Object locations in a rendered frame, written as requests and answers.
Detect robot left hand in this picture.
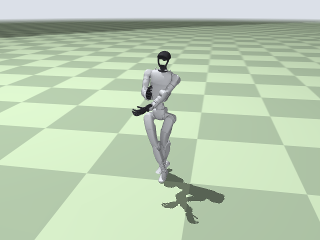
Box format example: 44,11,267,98
132,104,152,116

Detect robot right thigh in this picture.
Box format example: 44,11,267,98
143,111,161,150

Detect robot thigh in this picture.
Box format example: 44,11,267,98
143,111,161,150
160,112,177,148

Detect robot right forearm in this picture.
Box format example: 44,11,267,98
141,87,153,101

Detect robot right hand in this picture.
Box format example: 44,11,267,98
145,85,152,100

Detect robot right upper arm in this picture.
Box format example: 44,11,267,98
142,69,153,90

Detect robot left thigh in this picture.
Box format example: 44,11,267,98
160,112,177,148

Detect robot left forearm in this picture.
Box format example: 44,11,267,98
148,92,168,111

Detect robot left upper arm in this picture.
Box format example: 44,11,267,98
159,73,181,97

